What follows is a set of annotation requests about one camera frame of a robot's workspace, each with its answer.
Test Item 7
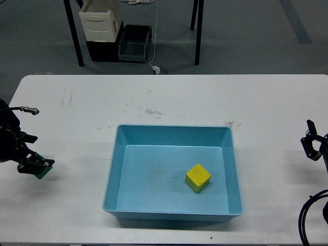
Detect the blue plastic tray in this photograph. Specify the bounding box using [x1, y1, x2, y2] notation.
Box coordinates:
[102, 125, 243, 222]

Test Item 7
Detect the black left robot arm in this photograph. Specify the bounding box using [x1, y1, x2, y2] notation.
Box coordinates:
[1, 100, 55, 179]

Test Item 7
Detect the white cable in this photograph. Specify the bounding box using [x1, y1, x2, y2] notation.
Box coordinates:
[120, 0, 158, 68]

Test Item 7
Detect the black table leg far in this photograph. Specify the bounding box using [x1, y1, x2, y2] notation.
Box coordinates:
[190, 0, 199, 30]

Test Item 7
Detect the black table leg left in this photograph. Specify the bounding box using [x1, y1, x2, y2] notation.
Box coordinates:
[63, 0, 84, 67]

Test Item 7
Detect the green block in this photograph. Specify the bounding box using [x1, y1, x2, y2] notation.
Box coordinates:
[33, 154, 55, 179]

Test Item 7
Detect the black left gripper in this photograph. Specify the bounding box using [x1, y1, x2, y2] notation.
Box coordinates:
[1, 130, 55, 175]

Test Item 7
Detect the yellow block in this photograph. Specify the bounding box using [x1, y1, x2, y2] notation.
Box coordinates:
[185, 163, 212, 193]

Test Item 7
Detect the silver cable connector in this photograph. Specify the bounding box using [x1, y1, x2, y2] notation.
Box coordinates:
[20, 106, 39, 115]

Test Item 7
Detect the dark grey storage bin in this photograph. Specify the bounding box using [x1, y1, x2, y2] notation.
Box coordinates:
[118, 25, 152, 63]

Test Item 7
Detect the white power adapter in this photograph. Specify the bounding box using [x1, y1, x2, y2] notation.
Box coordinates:
[152, 66, 160, 75]

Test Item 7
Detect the black table leg right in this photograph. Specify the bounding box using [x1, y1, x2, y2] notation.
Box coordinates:
[194, 0, 204, 66]

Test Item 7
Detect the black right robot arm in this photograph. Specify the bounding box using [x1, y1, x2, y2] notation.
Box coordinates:
[298, 119, 327, 245]

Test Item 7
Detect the black table leg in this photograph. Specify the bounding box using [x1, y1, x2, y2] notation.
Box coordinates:
[63, 0, 84, 67]
[190, 0, 199, 30]
[194, 0, 204, 66]

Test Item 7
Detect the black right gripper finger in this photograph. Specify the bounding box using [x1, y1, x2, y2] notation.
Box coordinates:
[300, 119, 327, 161]

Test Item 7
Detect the cream plastic crate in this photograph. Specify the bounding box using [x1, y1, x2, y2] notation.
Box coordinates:
[79, 0, 122, 43]

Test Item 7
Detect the black crate under cream crate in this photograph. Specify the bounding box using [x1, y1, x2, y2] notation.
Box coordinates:
[86, 22, 124, 63]

